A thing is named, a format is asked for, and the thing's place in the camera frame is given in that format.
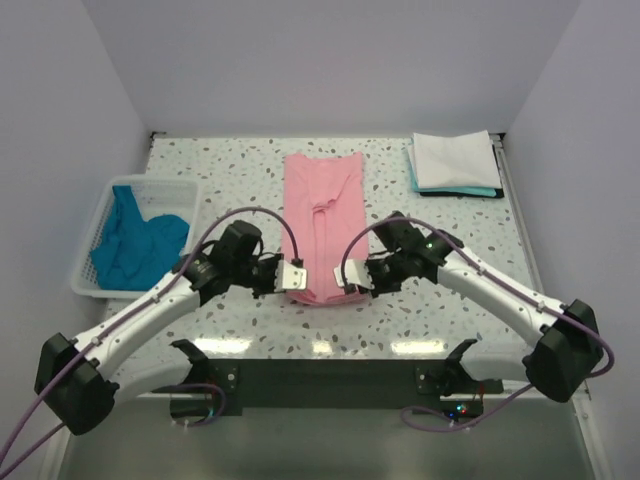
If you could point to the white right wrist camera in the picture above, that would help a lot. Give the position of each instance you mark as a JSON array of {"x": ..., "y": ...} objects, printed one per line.
[{"x": 355, "y": 273}]

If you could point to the folded black t shirt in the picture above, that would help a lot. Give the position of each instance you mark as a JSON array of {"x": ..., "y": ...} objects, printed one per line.
[{"x": 454, "y": 167}]

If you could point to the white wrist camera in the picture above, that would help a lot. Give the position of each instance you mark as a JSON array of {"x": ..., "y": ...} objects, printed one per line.
[
  {"x": 355, "y": 273},
  {"x": 290, "y": 277}
]

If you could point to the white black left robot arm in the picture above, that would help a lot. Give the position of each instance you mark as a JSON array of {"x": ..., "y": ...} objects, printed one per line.
[{"x": 75, "y": 375}]

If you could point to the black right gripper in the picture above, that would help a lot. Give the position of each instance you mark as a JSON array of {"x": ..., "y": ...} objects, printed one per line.
[{"x": 379, "y": 289}]

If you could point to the folded teal t shirt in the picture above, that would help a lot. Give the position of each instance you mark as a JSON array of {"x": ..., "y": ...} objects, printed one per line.
[{"x": 476, "y": 192}]

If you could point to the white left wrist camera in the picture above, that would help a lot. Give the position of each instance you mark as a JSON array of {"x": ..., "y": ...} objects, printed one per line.
[{"x": 290, "y": 277}]

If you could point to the white plastic basket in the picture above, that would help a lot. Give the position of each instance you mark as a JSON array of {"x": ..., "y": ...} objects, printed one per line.
[{"x": 155, "y": 196}]

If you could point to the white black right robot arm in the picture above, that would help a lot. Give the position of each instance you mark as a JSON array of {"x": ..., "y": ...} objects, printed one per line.
[{"x": 563, "y": 339}]

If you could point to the folded white t shirt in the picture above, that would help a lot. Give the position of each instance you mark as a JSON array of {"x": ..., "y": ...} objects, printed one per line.
[{"x": 463, "y": 161}]

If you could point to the blue t shirt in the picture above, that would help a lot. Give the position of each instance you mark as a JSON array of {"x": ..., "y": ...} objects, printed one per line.
[{"x": 134, "y": 254}]

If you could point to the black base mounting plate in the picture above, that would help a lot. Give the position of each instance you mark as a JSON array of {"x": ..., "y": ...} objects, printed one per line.
[{"x": 236, "y": 385}]

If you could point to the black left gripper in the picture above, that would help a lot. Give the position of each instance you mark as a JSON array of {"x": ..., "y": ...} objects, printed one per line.
[{"x": 273, "y": 263}]

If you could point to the pink t shirt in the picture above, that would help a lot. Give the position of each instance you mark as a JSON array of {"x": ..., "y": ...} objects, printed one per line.
[{"x": 324, "y": 206}]

